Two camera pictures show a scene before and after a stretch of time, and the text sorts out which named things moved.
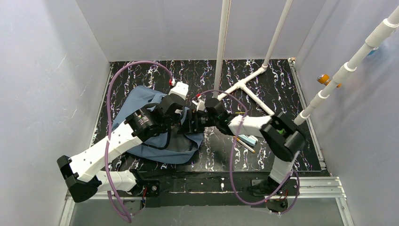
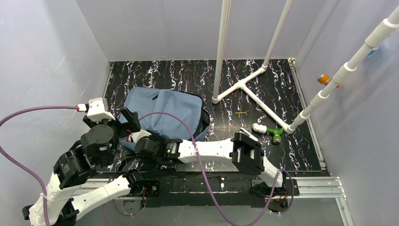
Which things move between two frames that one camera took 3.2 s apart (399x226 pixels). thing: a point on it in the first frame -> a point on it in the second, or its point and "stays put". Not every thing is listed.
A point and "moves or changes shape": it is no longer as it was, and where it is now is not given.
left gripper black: (182, 125) -> (125, 121)
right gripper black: (195, 122) -> (137, 145)
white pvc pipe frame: (375, 36) stays put
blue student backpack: (166, 147) moves or changes shape
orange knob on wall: (323, 78) stays put
